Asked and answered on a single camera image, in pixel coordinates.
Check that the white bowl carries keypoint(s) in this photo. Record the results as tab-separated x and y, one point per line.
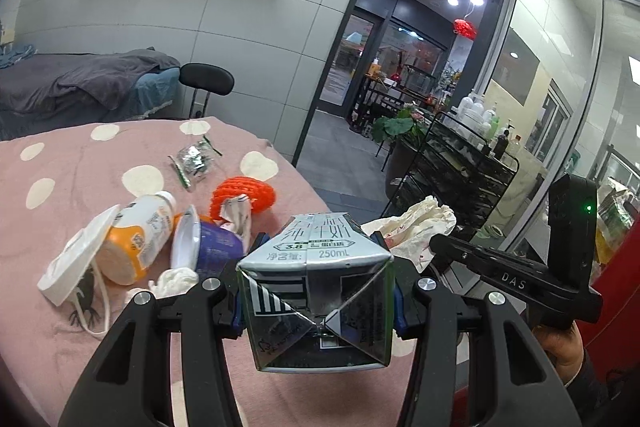
492	232

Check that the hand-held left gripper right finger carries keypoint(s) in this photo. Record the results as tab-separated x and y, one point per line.
398	309

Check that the clear bottle with red cap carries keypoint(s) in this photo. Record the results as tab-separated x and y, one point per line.
516	147

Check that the black metal table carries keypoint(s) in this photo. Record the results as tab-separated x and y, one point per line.
390	94

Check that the purple yogurt cup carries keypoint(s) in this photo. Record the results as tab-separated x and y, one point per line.
212	249

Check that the large white bottle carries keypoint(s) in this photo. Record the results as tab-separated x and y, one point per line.
469	107

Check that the pink spotted blanket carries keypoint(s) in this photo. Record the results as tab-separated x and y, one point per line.
75	177

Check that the orange foam fruit net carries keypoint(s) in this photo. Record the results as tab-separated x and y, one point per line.
250	191

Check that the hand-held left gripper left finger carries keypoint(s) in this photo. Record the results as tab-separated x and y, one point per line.
237	313

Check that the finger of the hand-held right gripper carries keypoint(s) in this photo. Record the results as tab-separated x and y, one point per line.
465	257

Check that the stained white tissue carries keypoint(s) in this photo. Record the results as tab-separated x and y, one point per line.
422	224

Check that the white face mask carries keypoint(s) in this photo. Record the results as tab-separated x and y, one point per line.
72	257

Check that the grey milk carton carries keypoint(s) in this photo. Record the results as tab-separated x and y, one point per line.
312	287

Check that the yellow and green bag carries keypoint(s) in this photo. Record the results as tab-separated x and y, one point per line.
617	214

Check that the small white tissue wad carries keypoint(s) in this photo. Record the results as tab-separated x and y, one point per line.
175	281

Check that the green bottle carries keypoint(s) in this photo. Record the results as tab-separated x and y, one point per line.
494	127

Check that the crumpled white paper scrap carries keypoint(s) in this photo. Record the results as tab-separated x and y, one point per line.
239	217

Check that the person's right hand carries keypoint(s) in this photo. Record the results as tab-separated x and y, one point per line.
561	348

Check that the dark plant pot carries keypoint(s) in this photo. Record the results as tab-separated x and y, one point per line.
400	167

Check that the silver foil wrapper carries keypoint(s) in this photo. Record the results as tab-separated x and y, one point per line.
195	159

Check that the dark pump bottle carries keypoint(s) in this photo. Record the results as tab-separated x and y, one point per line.
503	144

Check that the black chair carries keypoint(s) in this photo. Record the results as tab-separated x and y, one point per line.
206	78

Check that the person's right forearm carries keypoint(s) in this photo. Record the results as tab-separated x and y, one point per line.
600	387

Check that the red hanging lantern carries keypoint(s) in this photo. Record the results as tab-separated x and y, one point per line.
464	28

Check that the white pump bottle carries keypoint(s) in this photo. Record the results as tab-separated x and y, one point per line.
487	114

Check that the orange and white plastic bottle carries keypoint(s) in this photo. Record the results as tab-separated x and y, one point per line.
132	237

